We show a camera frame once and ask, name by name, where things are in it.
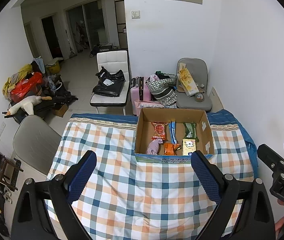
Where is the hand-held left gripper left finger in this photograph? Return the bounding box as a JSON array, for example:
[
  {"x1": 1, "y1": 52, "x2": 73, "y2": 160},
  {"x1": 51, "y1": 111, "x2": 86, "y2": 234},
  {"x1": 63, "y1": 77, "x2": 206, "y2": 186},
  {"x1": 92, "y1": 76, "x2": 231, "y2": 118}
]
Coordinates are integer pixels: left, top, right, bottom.
[{"x1": 10, "y1": 150, "x2": 97, "y2": 240}]

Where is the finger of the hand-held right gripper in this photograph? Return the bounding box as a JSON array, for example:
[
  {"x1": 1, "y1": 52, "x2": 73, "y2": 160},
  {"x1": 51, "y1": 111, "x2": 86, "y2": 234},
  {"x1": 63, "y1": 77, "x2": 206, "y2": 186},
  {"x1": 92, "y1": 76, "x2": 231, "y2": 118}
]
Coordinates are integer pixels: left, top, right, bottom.
[{"x1": 257, "y1": 144, "x2": 284, "y2": 173}]

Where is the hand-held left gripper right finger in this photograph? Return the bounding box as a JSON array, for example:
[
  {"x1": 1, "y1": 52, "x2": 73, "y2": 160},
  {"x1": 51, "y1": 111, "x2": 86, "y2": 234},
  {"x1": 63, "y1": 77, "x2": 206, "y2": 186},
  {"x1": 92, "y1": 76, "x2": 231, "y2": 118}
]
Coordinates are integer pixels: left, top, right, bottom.
[{"x1": 191, "y1": 151, "x2": 275, "y2": 240}]

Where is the yellow white snack packet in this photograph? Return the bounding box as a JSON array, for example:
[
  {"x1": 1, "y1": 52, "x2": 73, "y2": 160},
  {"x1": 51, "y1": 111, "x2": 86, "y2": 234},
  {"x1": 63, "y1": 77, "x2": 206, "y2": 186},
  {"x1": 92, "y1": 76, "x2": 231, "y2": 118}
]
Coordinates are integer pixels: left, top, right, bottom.
[{"x1": 182, "y1": 139, "x2": 199, "y2": 156}]

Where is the orange snack packet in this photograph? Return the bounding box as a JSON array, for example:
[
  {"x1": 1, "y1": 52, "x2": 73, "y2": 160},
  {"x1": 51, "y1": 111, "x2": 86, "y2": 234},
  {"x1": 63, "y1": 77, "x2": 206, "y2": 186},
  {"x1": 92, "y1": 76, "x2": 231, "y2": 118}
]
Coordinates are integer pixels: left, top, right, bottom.
[{"x1": 163, "y1": 142, "x2": 178, "y2": 156}]

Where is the green snack packet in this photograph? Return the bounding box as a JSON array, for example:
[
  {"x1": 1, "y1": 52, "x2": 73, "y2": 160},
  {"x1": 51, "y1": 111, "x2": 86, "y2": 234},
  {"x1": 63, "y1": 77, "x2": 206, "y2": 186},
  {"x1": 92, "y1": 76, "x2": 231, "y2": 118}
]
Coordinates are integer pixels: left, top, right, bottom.
[{"x1": 183, "y1": 122, "x2": 199, "y2": 142}]

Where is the long blue snack packet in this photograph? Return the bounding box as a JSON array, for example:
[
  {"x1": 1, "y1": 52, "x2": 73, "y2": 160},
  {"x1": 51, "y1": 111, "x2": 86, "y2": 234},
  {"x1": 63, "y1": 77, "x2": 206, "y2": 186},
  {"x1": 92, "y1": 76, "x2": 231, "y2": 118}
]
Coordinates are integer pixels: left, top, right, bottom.
[{"x1": 168, "y1": 120, "x2": 181, "y2": 151}]

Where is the purple sock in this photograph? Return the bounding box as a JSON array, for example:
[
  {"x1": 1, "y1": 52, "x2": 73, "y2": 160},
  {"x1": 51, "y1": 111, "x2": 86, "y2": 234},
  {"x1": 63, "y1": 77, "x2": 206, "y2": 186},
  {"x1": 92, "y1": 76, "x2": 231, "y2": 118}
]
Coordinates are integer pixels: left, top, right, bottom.
[{"x1": 146, "y1": 139, "x2": 163, "y2": 155}]

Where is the red snack packet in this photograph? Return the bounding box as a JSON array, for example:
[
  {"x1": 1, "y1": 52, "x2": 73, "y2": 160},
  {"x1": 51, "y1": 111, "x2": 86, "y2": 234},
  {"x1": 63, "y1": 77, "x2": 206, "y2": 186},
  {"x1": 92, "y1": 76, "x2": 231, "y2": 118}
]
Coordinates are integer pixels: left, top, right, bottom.
[{"x1": 151, "y1": 121, "x2": 167, "y2": 140}]

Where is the plaid blanket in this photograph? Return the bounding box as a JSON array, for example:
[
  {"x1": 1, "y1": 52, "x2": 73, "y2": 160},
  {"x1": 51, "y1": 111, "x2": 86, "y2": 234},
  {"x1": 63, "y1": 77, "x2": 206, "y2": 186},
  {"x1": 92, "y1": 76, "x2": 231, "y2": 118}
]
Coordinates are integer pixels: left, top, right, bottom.
[{"x1": 44, "y1": 121, "x2": 255, "y2": 240}]

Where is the grey shell chair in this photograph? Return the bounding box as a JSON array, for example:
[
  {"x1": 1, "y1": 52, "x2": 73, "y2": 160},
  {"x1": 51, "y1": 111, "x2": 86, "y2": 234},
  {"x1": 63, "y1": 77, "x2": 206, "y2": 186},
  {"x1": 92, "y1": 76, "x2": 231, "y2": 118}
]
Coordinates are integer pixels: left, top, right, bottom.
[{"x1": 13, "y1": 115, "x2": 62, "y2": 175}]

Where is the small brown cardboard box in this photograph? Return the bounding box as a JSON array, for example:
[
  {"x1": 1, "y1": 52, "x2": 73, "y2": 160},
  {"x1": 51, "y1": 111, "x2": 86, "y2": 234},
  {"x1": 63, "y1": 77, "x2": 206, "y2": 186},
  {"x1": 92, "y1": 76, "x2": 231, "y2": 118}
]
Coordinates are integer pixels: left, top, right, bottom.
[{"x1": 54, "y1": 104, "x2": 68, "y2": 117}]

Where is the white board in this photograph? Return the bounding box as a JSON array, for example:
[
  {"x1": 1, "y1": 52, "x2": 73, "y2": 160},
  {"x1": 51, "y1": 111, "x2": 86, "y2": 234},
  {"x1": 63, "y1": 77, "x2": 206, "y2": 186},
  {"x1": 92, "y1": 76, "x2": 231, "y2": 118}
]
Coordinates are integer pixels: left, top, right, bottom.
[{"x1": 208, "y1": 87, "x2": 224, "y2": 113}]

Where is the dark wooden rack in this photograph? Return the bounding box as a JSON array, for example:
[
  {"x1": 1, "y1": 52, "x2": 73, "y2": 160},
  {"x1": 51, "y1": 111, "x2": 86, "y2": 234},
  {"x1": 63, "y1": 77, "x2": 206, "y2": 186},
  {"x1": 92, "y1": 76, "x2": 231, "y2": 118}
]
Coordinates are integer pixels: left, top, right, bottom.
[{"x1": 0, "y1": 133, "x2": 24, "y2": 193}]

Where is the pile of black bags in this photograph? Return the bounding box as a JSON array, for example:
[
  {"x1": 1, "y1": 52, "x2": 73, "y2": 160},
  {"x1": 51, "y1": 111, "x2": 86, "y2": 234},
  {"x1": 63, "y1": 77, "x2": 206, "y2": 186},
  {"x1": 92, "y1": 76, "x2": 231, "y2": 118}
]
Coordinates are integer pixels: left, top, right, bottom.
[{"x1": 35, "y1": 75, "x2": 79, "y2": 112}]

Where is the white goose plush toy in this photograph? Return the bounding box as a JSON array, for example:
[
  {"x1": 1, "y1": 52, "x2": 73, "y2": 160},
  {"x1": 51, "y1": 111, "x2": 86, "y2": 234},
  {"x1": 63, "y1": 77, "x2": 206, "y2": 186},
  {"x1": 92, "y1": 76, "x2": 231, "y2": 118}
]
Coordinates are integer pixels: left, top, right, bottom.
[{"x1": 4, "y1": 95, "x2": 52, "y2": 117}]

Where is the pink parcel bag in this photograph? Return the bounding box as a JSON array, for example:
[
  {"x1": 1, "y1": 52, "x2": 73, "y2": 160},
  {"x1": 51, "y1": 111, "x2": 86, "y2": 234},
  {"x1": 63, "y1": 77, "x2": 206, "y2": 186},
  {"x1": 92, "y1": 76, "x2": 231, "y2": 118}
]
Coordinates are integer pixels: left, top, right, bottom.
[{"x1": 134, "y1": 99, "x2": 165, "y2": 117}]

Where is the black plastic bag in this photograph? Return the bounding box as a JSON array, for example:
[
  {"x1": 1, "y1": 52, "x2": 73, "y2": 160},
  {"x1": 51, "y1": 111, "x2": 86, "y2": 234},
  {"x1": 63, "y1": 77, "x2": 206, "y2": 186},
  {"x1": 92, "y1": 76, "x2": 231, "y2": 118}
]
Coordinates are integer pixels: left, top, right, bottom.
[{"x1": 92, "y1": 66, "x2": 126, "y2": 97}]

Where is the black white patterned tote bag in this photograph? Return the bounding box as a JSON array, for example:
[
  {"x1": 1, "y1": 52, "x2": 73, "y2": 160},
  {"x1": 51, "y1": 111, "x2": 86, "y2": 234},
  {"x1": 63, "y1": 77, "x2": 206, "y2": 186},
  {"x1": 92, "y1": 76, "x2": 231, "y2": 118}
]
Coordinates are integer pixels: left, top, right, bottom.
[{"x1": 145, "y1": 71, "x2": 178, "y2": 105}]

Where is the yellow chips packet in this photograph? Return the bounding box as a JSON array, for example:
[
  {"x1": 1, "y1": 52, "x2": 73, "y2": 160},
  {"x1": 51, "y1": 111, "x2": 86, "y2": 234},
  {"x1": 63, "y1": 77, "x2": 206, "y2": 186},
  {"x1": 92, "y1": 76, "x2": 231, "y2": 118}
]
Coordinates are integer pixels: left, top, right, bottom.
[{"x1": 177, "y1": 67, "x2": 199, "y2": 97}]

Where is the pink suitcase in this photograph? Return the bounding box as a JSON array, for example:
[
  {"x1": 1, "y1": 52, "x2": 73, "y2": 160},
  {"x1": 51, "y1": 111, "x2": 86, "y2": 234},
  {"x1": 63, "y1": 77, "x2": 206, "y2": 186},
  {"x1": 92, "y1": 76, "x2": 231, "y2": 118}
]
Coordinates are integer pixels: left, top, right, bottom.
[{"x1": 130, "y1": 77, "x2": 152, "y2": 117}]

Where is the red plastic bag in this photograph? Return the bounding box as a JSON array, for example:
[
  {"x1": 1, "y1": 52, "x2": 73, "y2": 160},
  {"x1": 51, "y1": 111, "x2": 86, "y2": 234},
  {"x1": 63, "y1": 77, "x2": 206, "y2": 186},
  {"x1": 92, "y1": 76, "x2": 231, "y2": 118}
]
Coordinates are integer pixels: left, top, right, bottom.
[{"x1": 10, "y1": 72, "x2": 43, "y2": 102}]

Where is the grey cushioned chair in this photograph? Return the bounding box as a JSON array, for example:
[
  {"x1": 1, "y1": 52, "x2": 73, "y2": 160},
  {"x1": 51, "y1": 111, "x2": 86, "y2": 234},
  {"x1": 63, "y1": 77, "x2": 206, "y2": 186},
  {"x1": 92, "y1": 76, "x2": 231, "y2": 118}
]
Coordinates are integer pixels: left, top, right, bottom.
[{"x1": 176, "y1": 58, "x2": 212, "y2": 113}]

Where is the yellow bin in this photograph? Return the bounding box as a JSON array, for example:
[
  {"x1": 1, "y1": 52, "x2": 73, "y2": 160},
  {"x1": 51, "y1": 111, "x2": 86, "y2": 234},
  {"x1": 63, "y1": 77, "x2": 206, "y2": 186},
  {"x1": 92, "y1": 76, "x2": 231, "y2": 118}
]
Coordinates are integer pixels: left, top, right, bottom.
[{"x1": 45, "y1": 58, "x2": 64, "y2": 72}]

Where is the light blue cloth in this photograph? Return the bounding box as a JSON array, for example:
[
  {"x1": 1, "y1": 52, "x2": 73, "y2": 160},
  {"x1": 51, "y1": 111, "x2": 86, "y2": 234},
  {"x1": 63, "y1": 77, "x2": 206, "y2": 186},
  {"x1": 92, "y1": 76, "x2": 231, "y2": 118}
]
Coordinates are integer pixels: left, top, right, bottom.
[{"x1": 33, "y1": 58, "x2": 45, "y2": 73}]

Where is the yellow cloth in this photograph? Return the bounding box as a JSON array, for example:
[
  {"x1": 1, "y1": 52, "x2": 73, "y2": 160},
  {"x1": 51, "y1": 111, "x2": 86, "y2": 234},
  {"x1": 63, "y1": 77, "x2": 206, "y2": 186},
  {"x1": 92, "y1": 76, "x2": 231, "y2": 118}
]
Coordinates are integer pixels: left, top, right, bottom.
[{"x1": 2, "y1": 64, "x2": 32, "y2": 99}]

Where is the white padded chair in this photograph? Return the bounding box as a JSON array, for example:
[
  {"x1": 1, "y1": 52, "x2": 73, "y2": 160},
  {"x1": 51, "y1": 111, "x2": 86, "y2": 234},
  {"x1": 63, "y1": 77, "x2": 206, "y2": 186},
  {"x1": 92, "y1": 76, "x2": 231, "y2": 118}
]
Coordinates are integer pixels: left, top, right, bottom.
[{"x1": 90, "y1": 50, "x2": 129, "y2": 115}]

